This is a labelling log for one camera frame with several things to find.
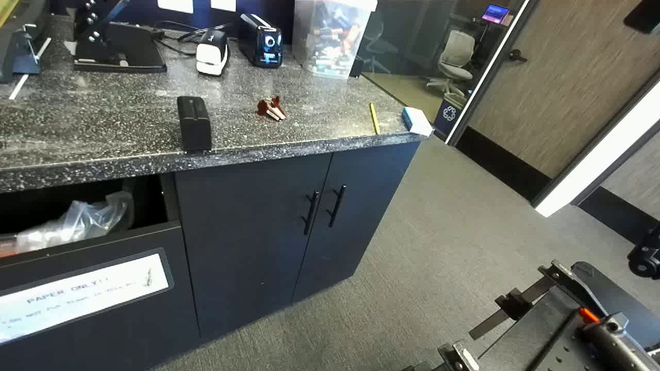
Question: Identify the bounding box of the white and blue eraser block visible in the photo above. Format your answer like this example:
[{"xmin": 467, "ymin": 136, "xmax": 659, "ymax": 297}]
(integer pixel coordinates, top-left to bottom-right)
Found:
[{"xmin": 400, "ymin": 104, "xmax": 438, "ymax": 137}]

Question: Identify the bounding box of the clear plastic container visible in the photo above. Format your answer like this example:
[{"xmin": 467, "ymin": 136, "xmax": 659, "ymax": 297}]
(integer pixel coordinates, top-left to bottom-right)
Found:
[{"xmin": 294, "ymin": 0, "xmax": 380, "ymax": 78}]

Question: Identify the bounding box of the blue recycling bin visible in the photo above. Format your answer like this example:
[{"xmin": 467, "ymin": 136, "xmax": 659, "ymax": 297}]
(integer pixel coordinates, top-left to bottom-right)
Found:
[{"xmin": 431, "ymin": 98, "xmax": 465, "ymax": 141}]

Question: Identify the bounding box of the yellow pencil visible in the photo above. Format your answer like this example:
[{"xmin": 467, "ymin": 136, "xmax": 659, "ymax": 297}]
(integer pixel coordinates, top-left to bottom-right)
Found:
[{"xmin": 368, "ymin": 101, "xmax": 385, "ymax": 136}]

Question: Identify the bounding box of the black rectangular box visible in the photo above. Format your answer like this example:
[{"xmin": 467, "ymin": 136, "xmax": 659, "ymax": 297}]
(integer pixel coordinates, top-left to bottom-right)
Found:
[{"xmin": 175, "ymin": 95, "xmax": 214, "ymax": 155}]

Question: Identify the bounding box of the purple computer screen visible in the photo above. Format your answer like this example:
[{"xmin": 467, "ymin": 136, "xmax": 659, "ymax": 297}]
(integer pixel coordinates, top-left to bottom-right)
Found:
[{"xmin": 480, "ymin": 2, "xmax": 511, "ymax": 28}]

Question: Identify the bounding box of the black robot table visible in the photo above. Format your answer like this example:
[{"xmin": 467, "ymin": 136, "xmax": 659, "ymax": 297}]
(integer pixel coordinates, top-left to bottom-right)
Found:
[{"xmin": 404, "ymin": 258, "xmax": 660, "ymax": 371}]

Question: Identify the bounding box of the white label sign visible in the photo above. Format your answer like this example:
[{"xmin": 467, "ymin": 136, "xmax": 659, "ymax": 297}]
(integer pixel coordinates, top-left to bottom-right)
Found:
[{"xmin": 0, "ymin": 249, "xmax": 173, "ymax": 347}]

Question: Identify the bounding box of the orange clamp handle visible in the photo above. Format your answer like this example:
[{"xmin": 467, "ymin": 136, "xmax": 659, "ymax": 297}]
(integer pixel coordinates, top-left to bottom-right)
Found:
[{"xmin": 576, "ymin": 304, "xmax": 602, "ymax": 326}]

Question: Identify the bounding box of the black cable on counter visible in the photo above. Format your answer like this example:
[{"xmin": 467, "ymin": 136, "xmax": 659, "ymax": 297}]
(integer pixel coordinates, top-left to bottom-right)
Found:
[{"xmin": 152, "ymin": 23, "xmax": 230, "ymax": 59}]

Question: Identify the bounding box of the dark blue cabinet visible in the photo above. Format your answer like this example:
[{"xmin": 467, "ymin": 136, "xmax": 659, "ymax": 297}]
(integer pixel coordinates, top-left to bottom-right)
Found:
[{"xmin": 0, "ymin": 132, "xmax": 424, "ymax": 371}]

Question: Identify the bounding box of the small red pin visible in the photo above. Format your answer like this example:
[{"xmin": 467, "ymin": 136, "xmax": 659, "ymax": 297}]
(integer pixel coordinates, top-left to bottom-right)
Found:
[
  {"xmin": 271, "ymin": 92, "xmax": 289, "ymax": 119},
  {"xmin": 256, "ymin": 98, "xmax": 282, "ymax": 124}
]

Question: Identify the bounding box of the wooden door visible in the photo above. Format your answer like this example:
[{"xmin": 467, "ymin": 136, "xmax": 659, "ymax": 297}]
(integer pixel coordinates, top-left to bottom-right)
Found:
[{"xmin": 467, "ymin": 0, "xmax": 660, "ymax": 181}]

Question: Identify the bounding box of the black door lever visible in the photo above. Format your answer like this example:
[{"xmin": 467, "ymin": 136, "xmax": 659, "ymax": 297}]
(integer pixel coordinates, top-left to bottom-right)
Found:
[{"xmin": 504, "ymin": 48, "xmax": 530, "ymax": 66}]

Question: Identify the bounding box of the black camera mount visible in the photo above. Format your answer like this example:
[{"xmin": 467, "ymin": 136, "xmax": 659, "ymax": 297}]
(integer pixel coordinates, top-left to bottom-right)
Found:
[{"xmin": 626, "ymin": 224, "xmax": 660, "ymax": 280}]

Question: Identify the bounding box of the clear plastic bag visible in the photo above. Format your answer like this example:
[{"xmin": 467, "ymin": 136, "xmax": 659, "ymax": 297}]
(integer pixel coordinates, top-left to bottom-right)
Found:
[{"xmin": 13, "ymin": 192, "xmax": 134, "ymax": 255}]

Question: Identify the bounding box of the black cabinet door handle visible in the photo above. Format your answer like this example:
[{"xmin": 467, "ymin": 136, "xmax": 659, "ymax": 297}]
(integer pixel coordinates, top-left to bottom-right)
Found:
[
  {"xmin": 299, "ymin": 190, "xmax": 323, "ymax": 236},
  {"xmin": 326, "ymin": 184, "xmax": 349, "ymax": 228}
]

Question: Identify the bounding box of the grey office chair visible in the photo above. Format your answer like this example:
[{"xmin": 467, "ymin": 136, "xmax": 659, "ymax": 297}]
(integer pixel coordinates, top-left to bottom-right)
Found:
[{"xmin": 425, "ymin": 26, "xmax": 478, "ymax": 95}]

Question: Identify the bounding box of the black door closer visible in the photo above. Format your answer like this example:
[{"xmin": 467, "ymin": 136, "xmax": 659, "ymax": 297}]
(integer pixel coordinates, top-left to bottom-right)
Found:
[{"xmin": 623, "ymin": 0, "xmax": 660, "ymax": 35}]

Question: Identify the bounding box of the white door frame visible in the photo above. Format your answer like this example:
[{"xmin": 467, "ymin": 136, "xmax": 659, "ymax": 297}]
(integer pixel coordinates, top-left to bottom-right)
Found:
[{"xmin": 533, "ymin": 80, "xmax": 660, "ymax": 219}]

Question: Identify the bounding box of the thin white rod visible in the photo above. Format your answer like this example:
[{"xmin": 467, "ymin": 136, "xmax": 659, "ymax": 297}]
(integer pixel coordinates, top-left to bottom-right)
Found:
[{"xmin": 7, "ymin": 35, "xmax": 55, "ymax": 102}]

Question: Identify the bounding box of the white label printer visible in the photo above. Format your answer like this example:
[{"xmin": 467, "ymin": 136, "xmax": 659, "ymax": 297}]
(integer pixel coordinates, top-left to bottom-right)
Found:
[{"xmin": 194, "ymin": 28, "xmax": 231, "ymax": 78}]

